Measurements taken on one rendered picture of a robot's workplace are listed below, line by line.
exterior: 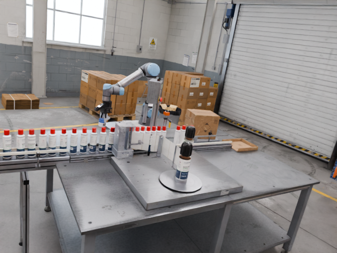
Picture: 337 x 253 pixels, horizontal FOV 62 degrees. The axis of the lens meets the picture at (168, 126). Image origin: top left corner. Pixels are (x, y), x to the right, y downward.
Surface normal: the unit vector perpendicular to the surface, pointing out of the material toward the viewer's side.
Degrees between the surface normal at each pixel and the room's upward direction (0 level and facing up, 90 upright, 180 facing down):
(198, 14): 90
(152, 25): 90
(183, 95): 91
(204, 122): 90
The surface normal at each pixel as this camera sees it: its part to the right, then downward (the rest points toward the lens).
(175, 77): -0.72, 0.09
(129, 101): 0.63, 0.33
